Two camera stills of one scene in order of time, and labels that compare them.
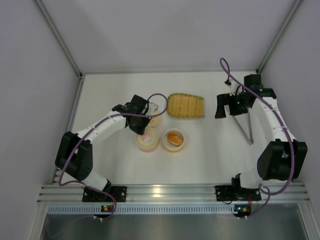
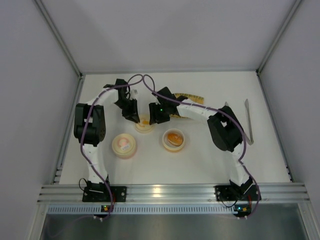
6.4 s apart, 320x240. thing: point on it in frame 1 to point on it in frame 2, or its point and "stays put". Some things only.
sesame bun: x=175 y=139 stays put
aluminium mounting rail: x=176 y=193 stays put
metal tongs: x=250 y=141 stays put
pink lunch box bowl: x=148 y=142 to x=124 y=151
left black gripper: x=137 y=125 to x=130 y=110
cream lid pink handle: x=149 y=139 to x=123 y=144
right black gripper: x=222 y=106 to x=155 y=113
